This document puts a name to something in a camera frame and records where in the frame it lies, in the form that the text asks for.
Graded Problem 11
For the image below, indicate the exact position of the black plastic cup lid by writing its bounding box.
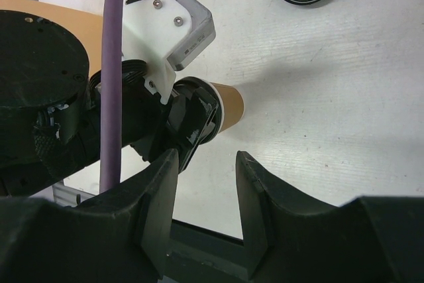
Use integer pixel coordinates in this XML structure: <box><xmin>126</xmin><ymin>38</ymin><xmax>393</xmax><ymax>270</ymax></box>
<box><xmin>167</xmin><ymin>77</ymin><xmax>223</xmax><ymax>145</ymax></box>

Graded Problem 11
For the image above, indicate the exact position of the aluminium front rail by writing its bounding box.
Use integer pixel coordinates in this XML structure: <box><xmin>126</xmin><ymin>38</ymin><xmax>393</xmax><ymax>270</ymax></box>
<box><xmin>52</xmin><ymin>183</ymin><xmax>92</xmax><ymax>207</ymax></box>

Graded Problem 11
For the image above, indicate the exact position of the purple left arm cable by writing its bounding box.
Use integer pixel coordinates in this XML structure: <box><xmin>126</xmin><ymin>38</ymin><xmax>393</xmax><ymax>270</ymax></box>
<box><xmin>99</xmin><ymin>0</ymin><xmax>130</xmax><ymax>194</ymax></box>

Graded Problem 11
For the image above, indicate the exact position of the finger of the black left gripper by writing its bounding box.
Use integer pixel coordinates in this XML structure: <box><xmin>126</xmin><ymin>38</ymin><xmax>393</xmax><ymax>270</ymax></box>
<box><xmin>174</xmin><ymin>86</ymin><xmax>219</xmax><ymax>172</ymax></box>

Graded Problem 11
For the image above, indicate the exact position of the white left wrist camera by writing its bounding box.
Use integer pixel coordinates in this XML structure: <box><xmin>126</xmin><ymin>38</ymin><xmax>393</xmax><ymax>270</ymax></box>
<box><xmin>122</xmin><ymin>0</ymin><xmax>216</xmax><ymax>105</ymax></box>

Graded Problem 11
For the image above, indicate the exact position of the brown paper takeout bag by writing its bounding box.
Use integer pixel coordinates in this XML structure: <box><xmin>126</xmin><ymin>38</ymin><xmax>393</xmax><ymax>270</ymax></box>
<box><xmin>1</xmin><ymin>0</ymin><xmax>103</xmax><ymax>77</ymax></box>

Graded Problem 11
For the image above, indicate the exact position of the brown paper coffee cup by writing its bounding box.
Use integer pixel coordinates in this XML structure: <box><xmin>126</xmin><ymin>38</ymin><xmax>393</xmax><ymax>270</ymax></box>
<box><xmin>211</xmin><ymin>82</ymin><xmax>244</xmax><ymax>133</ymax></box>

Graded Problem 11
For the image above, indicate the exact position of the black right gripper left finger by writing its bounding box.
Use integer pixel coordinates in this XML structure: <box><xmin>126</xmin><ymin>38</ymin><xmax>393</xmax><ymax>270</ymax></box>
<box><xmin>1</xmin><ymin>150</ymin><xmax>178</xmax><ymax>282</ymax></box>

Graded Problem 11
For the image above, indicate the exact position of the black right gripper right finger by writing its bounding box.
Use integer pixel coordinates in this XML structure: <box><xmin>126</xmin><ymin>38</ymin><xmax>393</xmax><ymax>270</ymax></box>
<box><xmin>236</xmin><ymin>151</ymin><xmax>423</xmax><ymax>282</ymax></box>

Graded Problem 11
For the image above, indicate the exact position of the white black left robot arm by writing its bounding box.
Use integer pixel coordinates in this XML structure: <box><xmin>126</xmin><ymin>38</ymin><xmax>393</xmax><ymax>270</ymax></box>
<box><xmin>1</xmin><ymin>10</ymin><xmax>221</xmax><ymax>282</ymax></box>

